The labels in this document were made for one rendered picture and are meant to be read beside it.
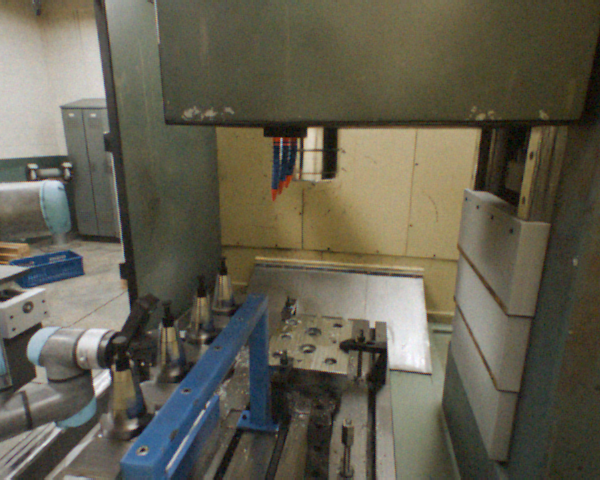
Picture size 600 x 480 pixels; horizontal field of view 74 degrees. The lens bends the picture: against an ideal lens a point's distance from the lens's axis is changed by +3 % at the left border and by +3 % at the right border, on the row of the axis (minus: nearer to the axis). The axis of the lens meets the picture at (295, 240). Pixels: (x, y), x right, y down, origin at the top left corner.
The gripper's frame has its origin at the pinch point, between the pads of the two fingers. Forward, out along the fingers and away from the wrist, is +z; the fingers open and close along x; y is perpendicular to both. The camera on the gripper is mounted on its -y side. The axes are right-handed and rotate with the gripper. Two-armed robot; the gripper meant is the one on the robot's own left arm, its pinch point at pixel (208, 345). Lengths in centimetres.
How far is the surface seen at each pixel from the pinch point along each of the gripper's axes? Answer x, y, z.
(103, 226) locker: -430, 74, -351
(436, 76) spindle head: -6, -44, 38
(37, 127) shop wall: -447, -64, -441
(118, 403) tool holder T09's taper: 23.9, -5.8, -0.6
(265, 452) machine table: -8.7, 29.7, 6.6
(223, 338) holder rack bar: 2.5, -3.1, 4.0
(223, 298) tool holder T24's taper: -9.1, -5.4, -0.3
